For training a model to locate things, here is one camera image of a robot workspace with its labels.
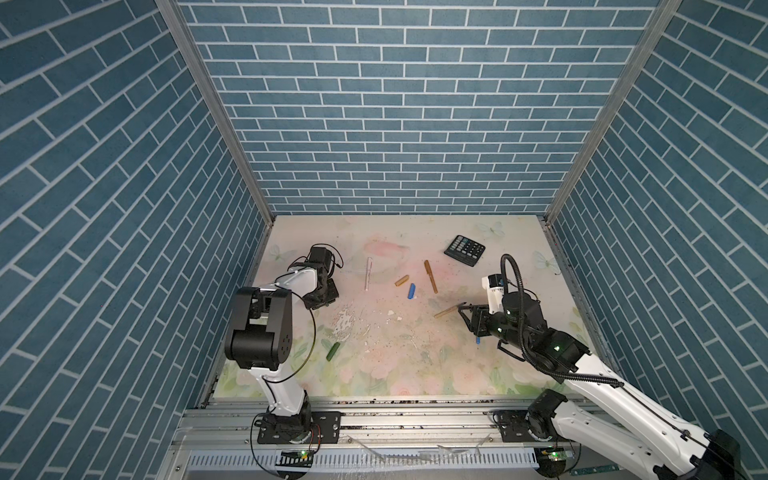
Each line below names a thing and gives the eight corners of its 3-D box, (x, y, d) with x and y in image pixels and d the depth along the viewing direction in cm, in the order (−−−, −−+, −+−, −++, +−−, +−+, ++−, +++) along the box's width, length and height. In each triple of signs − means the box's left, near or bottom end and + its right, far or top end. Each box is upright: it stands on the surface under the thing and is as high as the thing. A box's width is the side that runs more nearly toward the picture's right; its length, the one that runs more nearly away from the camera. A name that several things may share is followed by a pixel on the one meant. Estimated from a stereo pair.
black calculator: (444, 254, 112) (445, 250, 110) (457, 237, 118) (458, 233, 116) (473, 268, 108) (474, 264, 106) (484, 249, 113) (486, 246, 112)
